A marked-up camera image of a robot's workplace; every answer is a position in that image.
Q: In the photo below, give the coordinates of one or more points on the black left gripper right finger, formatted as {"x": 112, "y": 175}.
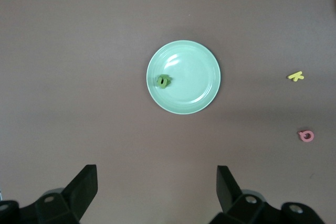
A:
{"x": 228, "y": 195}

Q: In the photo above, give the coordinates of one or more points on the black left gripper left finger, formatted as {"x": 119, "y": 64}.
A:
{"x": 78, "y": 195}

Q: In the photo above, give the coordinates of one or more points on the green foam letter d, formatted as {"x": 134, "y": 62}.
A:
{"x": 169, "y": 79}

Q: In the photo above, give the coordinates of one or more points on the green foam letter U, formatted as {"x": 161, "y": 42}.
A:
{"x": 159, "y": 81}

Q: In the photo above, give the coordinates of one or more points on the brown table cover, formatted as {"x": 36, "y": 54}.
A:
{"x": 78, "y": 103}

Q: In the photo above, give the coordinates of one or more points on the pink foam letter Q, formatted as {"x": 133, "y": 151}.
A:
{"x": 302, "y": 136}

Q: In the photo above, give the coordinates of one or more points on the green plate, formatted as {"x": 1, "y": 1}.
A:
{"x": 189, "y": 82}

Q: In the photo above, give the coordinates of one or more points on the yellow foam letter K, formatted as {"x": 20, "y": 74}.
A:
{"x": 296, "y": 76}

